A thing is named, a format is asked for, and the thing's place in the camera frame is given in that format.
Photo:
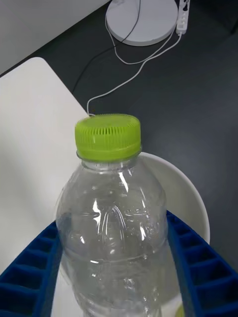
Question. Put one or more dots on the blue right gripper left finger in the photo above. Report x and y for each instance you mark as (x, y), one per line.
(27, 284)

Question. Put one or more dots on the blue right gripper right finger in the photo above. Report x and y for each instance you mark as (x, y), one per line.
(205, 272)

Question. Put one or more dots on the clear bottle with green cap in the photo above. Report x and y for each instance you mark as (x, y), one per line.
(107, 138)

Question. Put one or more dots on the yellow-green plastic bin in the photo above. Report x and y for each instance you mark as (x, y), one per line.
(180, 310)

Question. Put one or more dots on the grey plastic bin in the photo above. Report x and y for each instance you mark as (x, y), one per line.
(183, 198)

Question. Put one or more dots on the round white stand base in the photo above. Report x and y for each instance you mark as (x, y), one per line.
(153, 22)

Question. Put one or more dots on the white power strip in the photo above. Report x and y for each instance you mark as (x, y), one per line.
(183, 17)

